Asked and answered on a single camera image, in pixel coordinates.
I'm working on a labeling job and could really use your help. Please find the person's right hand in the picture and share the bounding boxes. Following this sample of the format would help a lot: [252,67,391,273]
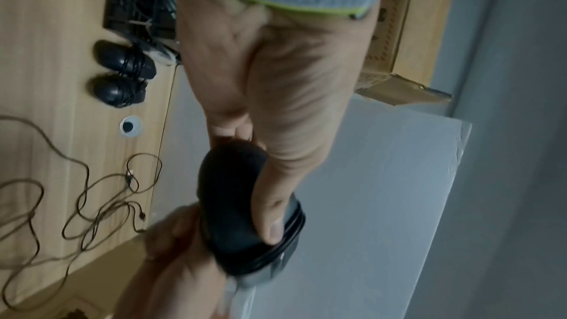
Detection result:
[112,203,232,319]

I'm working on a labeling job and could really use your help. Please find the person's left hand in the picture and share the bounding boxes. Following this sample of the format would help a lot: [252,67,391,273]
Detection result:
[175,0,382,245]

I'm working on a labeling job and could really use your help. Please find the tangle of black mouse cables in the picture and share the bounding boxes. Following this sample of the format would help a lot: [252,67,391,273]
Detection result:
[0,114,165,311]

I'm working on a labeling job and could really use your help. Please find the black mouse cable with plug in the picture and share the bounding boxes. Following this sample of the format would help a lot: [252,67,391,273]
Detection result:
[247,201,308,269]
[121,44,147,79]
[119,77,148,106]

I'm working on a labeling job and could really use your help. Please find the small white boxes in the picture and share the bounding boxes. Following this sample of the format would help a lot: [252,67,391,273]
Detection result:
[223,275,260,319]

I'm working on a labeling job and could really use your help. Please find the large stamped cardboard box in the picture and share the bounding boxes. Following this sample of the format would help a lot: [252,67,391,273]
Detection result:
[354,0,460,106]

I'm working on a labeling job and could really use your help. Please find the white desk cable grommet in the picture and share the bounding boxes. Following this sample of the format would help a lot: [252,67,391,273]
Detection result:
[119,116,144,138]

